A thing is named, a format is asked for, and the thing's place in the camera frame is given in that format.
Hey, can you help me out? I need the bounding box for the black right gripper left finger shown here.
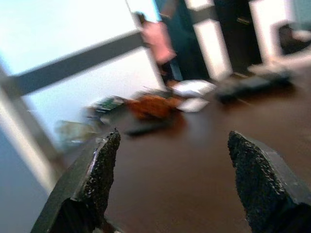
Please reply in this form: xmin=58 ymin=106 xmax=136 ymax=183
xmin=31 ymin=130 xmax=121 ymax=233

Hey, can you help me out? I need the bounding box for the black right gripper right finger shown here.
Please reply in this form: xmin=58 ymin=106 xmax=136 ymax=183
xmin=227 ymin=130 xmax=311 ymax=233

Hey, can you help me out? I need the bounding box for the green striped box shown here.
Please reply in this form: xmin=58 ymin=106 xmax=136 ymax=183
xmin=91 ymin=96 xmax=126 ymax=115

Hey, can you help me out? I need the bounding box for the black flat item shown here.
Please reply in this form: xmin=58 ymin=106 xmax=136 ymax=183
xmin=125 ymin=118 xmax=175 ymax=136

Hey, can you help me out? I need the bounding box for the orange cloth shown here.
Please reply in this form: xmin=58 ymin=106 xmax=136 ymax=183
xmin=126 ymin=93 xmax=182 ymax=121

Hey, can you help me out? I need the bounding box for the black flat device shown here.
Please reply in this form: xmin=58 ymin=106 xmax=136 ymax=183
xmin=215 ymin=70 xmax=294 ymax=104

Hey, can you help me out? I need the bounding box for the person in pink top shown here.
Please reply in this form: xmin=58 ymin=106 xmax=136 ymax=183
xmin=135 ymin=11 xmax=177 ymax=81

